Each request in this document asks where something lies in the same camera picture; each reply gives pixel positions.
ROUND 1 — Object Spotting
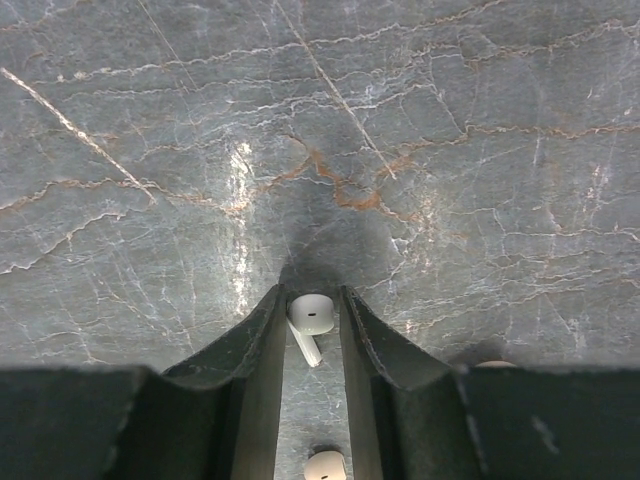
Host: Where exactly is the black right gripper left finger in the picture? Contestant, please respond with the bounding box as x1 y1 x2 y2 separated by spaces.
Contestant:
1 285 286 479

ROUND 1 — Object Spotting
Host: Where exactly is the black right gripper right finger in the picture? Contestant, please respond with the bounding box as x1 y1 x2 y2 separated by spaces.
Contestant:
339 287 639 479

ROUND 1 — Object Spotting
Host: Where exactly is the white earbud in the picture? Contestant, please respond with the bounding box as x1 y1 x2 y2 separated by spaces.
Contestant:
303 446 347 480
288 293 334 368

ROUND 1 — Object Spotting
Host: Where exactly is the beige earbud charging case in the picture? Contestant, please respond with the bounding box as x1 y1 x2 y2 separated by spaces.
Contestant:
476 360 516 368

